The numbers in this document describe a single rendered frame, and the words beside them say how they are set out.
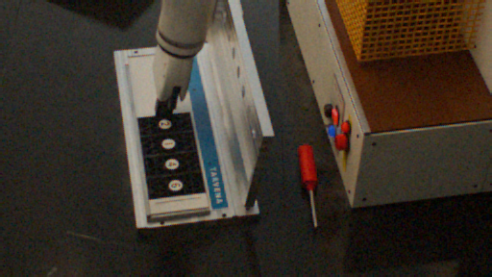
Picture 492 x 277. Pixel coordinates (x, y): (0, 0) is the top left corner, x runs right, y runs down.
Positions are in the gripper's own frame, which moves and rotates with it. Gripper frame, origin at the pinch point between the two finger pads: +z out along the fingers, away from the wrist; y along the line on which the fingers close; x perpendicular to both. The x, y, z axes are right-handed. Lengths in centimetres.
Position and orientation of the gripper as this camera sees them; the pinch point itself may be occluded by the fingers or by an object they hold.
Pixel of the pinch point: (164, 105)
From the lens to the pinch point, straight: 181.0
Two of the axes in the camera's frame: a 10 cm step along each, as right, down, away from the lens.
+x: 9.6, 0.3, 2.8
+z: -2.2, 6.9, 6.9
